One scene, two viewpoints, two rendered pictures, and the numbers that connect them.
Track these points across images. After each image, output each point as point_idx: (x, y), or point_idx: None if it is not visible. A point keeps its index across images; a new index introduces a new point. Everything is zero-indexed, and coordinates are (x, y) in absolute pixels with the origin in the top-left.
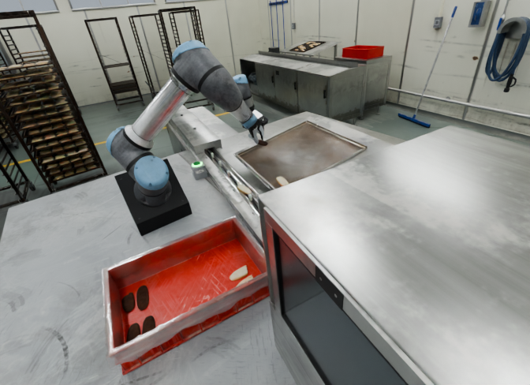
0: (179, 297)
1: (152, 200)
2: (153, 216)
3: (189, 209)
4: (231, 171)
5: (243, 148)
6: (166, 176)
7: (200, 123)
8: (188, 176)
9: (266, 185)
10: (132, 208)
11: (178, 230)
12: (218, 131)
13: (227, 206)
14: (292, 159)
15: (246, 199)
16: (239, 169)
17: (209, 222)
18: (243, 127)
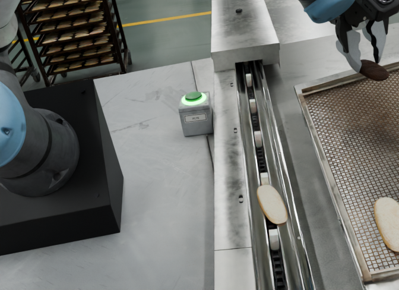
0: None
1: (10, 185)
2: (16, 220)
3: (112, 221)
4: (268, 134)
5: (333, 73)
6: (3, 140)
7: (259, 1)
8: (177, 122)
9: (336, 212)
10: None
11: (61, 275)
12: (297, 23)
13: (209, 240)
14: None
15: (260, 243)
16: (297, 129)
17: (138, 277)
18: None
